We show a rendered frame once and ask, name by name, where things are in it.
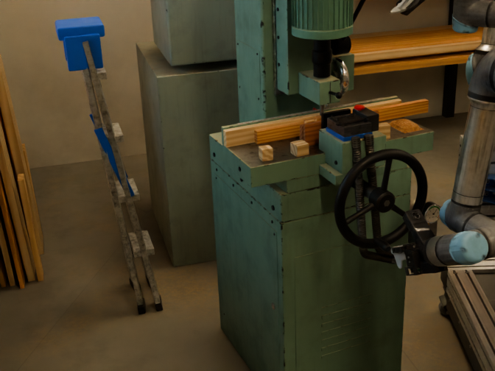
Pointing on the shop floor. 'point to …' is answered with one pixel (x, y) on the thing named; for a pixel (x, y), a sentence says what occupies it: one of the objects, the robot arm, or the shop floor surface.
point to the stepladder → (109, 143)
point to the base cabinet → (305, 287)
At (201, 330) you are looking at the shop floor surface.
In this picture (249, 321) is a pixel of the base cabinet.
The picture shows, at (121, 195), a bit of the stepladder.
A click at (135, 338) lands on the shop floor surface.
